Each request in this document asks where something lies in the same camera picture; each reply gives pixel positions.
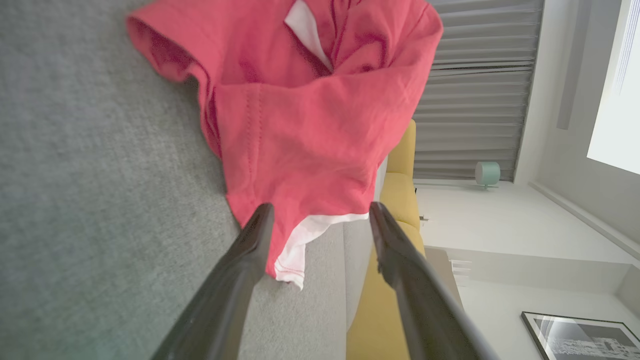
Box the black framed picture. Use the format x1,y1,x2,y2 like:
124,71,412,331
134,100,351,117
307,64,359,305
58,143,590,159
521,311,640,360

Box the red white basketball shorts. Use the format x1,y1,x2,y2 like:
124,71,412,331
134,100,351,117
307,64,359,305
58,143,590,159
125,0,444,291

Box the bright window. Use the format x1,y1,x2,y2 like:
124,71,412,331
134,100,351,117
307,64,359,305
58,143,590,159
586,0,640,176

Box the small teal table lamp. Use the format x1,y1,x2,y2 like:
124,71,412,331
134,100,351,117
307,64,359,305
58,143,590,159
474,161,501,191

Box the yellow cushion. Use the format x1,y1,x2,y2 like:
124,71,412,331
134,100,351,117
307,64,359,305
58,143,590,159
346,119,427,360

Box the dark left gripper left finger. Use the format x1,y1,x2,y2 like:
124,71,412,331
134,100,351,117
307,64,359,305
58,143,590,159
151,203,276,360

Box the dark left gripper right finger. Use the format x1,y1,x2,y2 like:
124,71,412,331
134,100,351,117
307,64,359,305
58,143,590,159
369,201,501,360

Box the grey pleated curtain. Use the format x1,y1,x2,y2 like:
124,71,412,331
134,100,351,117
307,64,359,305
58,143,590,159
412,0,546,182

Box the grey fabric sofa seat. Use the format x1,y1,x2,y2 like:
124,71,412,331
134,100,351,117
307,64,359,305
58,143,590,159
0,0,389,360

